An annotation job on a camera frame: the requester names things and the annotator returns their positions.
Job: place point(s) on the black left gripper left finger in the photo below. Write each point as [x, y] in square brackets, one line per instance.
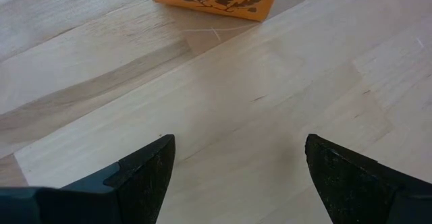
[141, 183]

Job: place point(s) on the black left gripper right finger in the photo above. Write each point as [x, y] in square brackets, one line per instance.
[354, 187]

